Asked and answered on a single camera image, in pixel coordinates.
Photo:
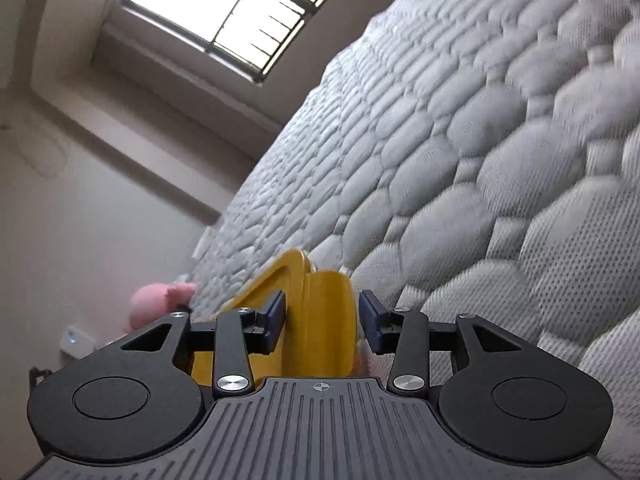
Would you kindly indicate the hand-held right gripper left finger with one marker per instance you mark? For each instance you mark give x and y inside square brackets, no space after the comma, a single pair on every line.
[275,320]

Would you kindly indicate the white wall device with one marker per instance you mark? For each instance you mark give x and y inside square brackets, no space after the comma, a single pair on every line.
[75,342]

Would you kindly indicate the pink plush toy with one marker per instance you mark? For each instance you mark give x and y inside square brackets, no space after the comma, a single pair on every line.
[155,302]

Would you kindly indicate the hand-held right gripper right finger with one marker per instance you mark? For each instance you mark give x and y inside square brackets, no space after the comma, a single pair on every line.
[370,321]

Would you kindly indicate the yellow plastic toy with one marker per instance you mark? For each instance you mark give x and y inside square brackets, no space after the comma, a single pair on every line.
[325,325]

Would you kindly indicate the window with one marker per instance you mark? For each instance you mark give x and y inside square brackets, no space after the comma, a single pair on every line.
[235,5]

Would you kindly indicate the grey quilted mattress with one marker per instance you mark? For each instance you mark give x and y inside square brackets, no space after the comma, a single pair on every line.
[450,135]

